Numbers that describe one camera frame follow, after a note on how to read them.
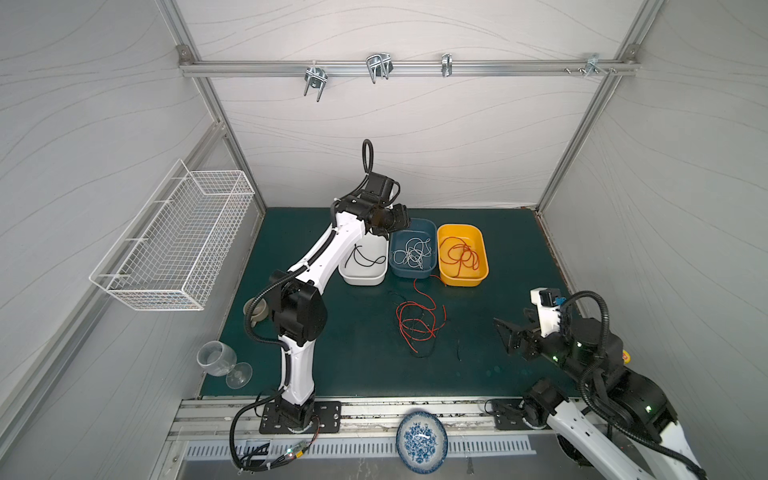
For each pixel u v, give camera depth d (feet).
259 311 1.51
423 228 3.56
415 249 3.43
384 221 2.39
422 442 2.30
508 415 2.40
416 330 2.89
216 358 2.17
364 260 3.15
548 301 1.79
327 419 2.42
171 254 2.25
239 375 2.63
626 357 2.16
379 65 2.51
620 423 1.42
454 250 3.53
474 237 3.53
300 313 1.61
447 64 2.56
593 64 2.51
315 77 2.60
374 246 3.52
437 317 2.98
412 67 2.57
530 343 1.86
